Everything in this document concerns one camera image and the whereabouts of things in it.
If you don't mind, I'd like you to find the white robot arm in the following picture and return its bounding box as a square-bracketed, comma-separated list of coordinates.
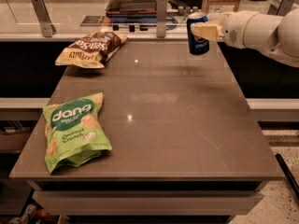
[191, 8, 299, 68]

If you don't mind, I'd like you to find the orange framed tray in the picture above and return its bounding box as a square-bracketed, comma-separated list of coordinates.
[106, 0, 157, 15]

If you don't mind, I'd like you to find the blue pepsi can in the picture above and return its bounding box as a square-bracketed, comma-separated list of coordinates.
[187, 12, 209, 55]

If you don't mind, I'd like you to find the right metal glass bracket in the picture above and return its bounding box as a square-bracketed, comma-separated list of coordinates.
[268, 0, 295, 16]

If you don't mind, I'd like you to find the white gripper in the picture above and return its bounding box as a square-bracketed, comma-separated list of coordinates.
[191, 11, 254, 49]

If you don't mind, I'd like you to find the black rod on floor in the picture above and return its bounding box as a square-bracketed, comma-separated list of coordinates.
[275, 153, 299, 200]

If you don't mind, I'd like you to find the brown chip bag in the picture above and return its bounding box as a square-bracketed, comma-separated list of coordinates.
[55, 31, 127, 69]

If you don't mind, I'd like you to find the metal glass bracket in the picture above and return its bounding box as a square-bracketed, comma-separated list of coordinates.
[156, 0, 167, 38]
[268, 0, 295, 16]
[31, 0, 56, 37]

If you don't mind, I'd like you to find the left metal glass bracket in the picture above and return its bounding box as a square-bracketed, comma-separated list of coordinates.
[31, 0, 56, 37]

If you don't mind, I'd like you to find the middle metal glass bracket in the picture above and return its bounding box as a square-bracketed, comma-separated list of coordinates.
[156, 0, 167, 38]

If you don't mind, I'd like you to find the green dang chip bag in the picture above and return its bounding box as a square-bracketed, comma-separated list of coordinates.
[43, 92, 112, 174]

